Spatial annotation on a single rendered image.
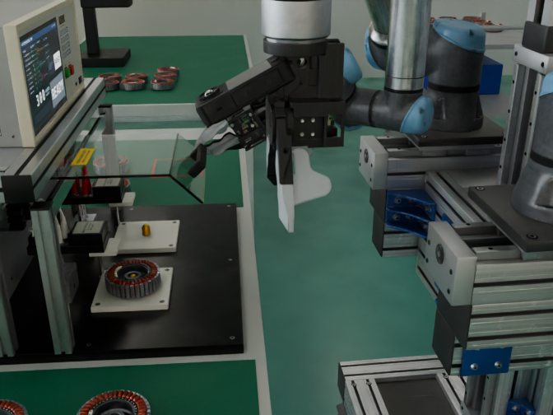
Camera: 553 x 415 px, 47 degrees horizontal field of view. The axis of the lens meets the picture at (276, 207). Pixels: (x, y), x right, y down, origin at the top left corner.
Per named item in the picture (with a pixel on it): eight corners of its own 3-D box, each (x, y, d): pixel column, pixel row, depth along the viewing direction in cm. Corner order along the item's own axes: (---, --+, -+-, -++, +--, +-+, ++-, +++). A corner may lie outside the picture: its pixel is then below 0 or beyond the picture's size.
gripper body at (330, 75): (343, 153, 72) (349, 44, 67) (267, 156, 71) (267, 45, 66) (330, 132, 79) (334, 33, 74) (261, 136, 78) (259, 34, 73)
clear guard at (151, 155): (206, 159, 137) (205, 132, 135) (203, 203, 115) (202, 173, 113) (51, 163, 135) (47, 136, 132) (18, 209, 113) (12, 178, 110)
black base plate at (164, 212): (236, 210, 175) (236, 202, 174) (243, 353, 117) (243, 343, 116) (61, 216, 172) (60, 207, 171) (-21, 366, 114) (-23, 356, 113)
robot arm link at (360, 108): (376, 139, 132) (362, 110, 123) (328, 131, 138) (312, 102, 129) (389, 108, 134) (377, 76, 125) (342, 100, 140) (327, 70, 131)
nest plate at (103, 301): (173, 272, 140) (173, 267, 139) (168, 310, 126) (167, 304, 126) (104, 274, 139) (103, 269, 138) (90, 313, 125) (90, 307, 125)
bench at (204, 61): (248, 137, 478) (245, 34, 447) (262, 254, 309) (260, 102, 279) (98, 140, 470) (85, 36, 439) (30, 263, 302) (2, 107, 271)
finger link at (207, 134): (184, 146, 124) (225, 122, 123) (186, 137, 130) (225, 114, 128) (193, 159, 125) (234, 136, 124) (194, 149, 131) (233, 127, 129)
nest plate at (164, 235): (179, 224, 162) (179, 219, 161) (176, 252, 148) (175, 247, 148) (119, 226, 161) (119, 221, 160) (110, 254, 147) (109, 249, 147)
